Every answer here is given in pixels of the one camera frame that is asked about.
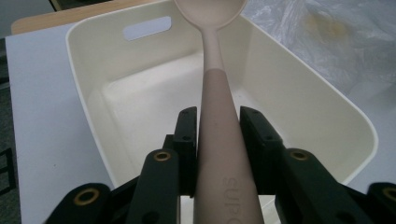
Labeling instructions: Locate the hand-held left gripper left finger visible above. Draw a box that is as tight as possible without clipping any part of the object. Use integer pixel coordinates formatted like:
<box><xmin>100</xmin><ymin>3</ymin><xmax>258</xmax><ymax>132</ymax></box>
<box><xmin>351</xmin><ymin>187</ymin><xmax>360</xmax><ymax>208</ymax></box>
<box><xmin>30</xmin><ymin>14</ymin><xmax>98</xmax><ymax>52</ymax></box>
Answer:
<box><xmin>125</xmin><ymin>105</ymin><xmax>199</xmax><ymax>224</ymax></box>

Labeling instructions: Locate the cream plastic bin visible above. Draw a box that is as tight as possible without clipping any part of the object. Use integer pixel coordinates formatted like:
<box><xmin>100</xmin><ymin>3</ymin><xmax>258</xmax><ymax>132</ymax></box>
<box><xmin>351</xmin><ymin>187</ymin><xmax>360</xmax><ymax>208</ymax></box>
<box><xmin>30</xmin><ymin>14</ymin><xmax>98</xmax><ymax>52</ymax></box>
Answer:
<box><xmin>64</xmin><ymin>0</ymin><xmax>379</xmax><ymax>224</ymax></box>

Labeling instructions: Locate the beige silicone spoon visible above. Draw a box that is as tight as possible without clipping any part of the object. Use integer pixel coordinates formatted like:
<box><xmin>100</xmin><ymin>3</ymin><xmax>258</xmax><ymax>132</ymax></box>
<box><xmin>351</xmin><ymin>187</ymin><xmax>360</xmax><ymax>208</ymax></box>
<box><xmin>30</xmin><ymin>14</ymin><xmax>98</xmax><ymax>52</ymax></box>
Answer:
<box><xmin>173</xmin><ymin>0</ymin><xmax>266</xmax><ymax>224</ymax></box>

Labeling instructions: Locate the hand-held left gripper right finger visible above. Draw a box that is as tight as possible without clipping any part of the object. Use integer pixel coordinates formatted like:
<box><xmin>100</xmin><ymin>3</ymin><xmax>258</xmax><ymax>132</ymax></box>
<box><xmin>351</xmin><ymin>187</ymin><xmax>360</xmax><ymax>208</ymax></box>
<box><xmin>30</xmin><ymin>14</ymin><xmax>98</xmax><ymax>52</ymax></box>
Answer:
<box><xmin>239</xmin><ymin>105</ymin><xmax>373</xmax><ymax>224</ymax></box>

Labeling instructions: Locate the clear plastic bag smiley print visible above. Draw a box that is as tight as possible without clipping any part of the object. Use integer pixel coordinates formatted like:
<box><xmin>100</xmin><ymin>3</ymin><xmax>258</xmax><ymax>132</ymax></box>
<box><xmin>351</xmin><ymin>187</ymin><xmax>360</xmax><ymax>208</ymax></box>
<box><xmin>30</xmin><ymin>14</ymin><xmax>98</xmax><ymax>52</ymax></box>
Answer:
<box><xmin>240</xmin><ymin>0</ymin><xmax>396</xmax><ymax>105</ymax></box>

